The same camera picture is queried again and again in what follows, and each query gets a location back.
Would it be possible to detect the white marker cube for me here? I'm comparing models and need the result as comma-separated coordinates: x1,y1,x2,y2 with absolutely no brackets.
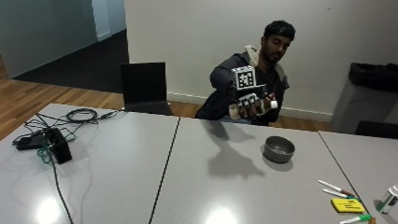
230,64,258,91

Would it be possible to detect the green cable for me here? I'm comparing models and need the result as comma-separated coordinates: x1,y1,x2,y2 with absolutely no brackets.
35,130,79,164

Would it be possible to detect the grey metal bowl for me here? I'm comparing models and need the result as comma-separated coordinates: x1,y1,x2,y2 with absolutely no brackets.
261,135,296,164

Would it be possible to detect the black box device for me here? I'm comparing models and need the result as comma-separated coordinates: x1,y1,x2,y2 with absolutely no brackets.
44,127,75,165

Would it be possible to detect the black chair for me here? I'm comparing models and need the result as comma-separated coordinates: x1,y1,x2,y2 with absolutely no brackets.
354,119,398,140
120,62,174,117

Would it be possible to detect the small flat black device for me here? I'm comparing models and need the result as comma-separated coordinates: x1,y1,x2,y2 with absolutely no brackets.
15,134,47,151

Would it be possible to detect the grey bin with black bag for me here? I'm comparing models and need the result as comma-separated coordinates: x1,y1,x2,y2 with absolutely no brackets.
330,62,398,135

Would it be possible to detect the long black cable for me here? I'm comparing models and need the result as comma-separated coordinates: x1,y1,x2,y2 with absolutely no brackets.
23,112,76,224

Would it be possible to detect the white marker with red cap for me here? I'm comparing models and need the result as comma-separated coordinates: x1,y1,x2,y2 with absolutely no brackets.
317,178,357,198

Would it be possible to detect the the person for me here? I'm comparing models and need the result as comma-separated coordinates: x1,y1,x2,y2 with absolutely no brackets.
194,20,297,127

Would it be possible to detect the coiled black cable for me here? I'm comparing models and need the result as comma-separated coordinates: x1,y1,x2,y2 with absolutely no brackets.
65,107,122,124

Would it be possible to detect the yellow sponge eraser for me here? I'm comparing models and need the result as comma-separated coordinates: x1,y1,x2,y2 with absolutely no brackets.
330,197,367,215

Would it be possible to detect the dark bottle with white cap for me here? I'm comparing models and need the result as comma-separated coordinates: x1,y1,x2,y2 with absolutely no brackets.
256,98,280,117

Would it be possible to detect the white bottle with green label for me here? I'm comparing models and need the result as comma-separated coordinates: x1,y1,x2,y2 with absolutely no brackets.
378,184,398,216

